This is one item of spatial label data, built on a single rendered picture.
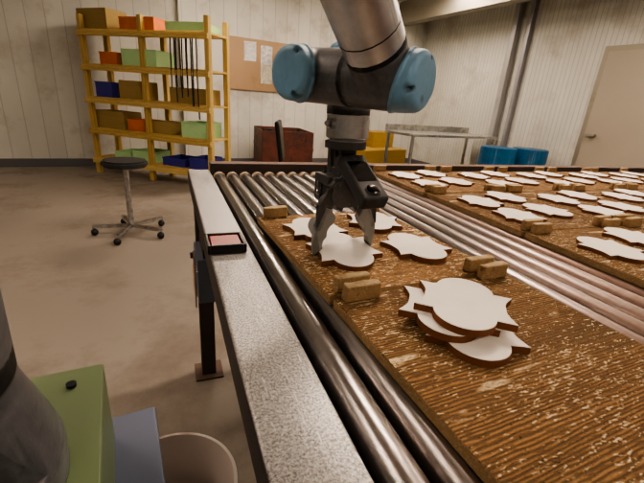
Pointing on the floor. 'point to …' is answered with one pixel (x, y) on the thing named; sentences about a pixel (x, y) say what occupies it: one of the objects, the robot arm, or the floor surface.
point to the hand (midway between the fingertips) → (343, 250)
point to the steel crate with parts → (294, 144)
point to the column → (138, 448)
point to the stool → (127, 198)
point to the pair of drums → (495, 154)
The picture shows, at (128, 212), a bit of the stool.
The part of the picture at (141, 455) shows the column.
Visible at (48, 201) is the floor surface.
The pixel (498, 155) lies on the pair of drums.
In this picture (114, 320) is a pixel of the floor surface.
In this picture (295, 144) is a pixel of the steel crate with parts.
